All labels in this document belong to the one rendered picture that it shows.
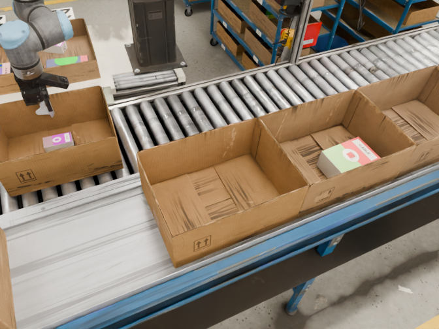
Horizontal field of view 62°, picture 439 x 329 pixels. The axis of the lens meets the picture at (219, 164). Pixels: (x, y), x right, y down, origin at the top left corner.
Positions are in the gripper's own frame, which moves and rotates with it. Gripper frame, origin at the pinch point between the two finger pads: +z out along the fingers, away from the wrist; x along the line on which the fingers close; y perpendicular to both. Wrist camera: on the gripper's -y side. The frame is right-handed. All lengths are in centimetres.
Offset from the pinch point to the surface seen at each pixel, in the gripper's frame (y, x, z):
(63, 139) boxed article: -0.6, 12.5, 2.9
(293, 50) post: -114, -5, 3
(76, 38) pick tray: -19, -62, 15
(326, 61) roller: -133, 1, 10
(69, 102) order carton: -6.8, 0.3, -2.5
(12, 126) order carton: 15.5, -0.3, 3.4
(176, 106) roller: -48.4, 5.1, 9.1
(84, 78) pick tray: -16.1, -26.1, 10.4
